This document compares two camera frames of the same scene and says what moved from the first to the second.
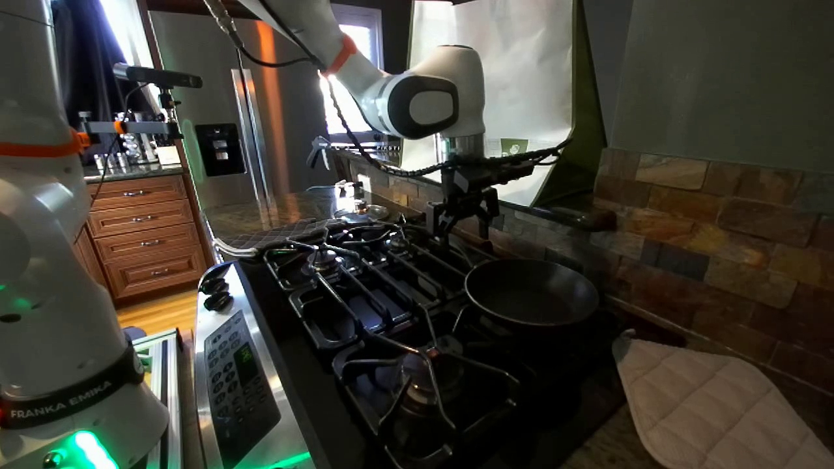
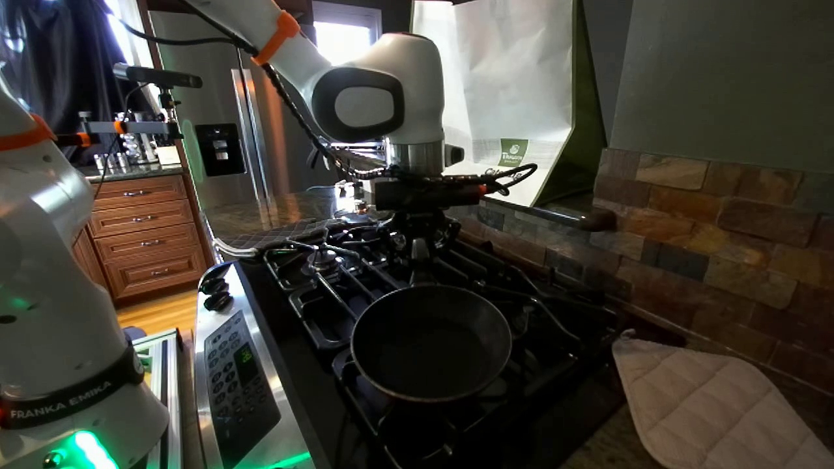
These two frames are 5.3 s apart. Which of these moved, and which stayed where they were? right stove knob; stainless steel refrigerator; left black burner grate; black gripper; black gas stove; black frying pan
Moved: black gripper; black frying pan
Stayed: stainless steel refrigerator; left black burner grate; black gas stove; right stove knob
